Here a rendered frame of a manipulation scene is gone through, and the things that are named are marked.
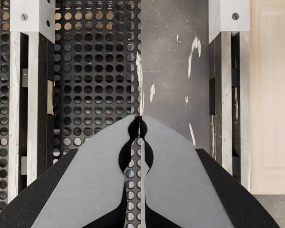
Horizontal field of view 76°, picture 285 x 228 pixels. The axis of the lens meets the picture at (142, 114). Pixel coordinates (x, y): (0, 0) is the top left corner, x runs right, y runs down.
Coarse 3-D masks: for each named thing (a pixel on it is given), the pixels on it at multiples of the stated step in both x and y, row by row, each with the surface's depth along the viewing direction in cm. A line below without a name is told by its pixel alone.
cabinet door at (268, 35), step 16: (256, 0) 43; (272, 0) 43; (256, 16) 43; (272, 16) 44; (256, 32) 43; (272, 32) 43; (256, 48) 43; (272, 48) 43; (256, 64) 43; (272, 64) 43; (256, 80) 43; (272, 80) 43; (256, 96) 43; (272, 96) 43; (256, 112) 43; (272, 112) 43; (256, 128) 43; (272, 128) 43; (256, 144) 43; (272, 144) 43; (256, 160) 43; (272, 160) 43; (256, 176) 43; (272, 176) 42; (256, 192) 42; (272, 192) 42
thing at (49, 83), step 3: (48, 81) 43; (51, 81) 44; (48, 84) 43; (51, 84) 44; (48, 87) 43; (51, 87) 44; (48, 90) 43; (51, 90) 44; (48, 93) 43; (51, 93) 44; (48, 96) 43; (51, 96) 44; (48, 99) 43; (51, 99) 44; (48, 102) 43; (51, 102) 44; (48, 105) 43; (51, 105) 44; (48, 108) 43; (51, 108) 44; (48, 111) 43; (51, 111) 44
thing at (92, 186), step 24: (120, 120) 11; (96, 144) 9; (120, 144) 9; (72, 168) 8; (96, 168) 8; (120, 168) 8; (72, 192) 7; (96, 192) 7; (120, 192) 7; (48, 216) 6; (72, 216) 6; (96, 216) 6; (120, 216) 7
